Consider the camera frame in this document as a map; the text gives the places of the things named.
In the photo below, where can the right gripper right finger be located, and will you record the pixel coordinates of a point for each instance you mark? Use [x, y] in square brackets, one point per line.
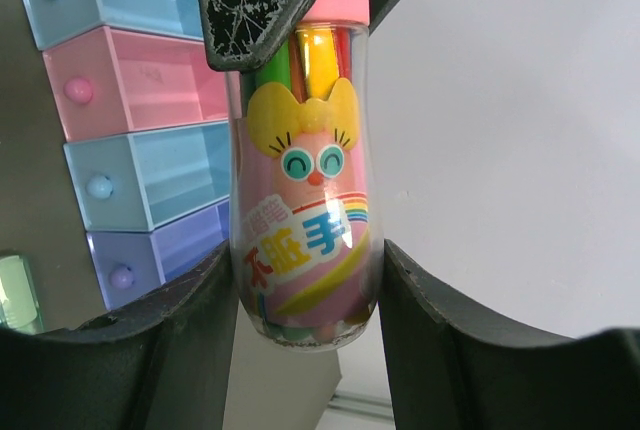
[453, 363]

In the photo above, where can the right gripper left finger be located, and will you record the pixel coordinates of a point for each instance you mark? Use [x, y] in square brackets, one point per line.
[160, 362]

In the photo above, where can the purple drawer bin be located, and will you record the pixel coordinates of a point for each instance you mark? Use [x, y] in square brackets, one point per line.
[130, 265]

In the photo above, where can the pink drawer bin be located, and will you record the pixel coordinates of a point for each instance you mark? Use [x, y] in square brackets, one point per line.
[109, 81]

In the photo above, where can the crayon tube pink cap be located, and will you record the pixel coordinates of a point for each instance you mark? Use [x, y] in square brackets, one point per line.
[305, 242]

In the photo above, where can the green highlighter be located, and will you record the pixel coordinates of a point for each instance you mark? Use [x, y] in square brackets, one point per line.
[20, 310]

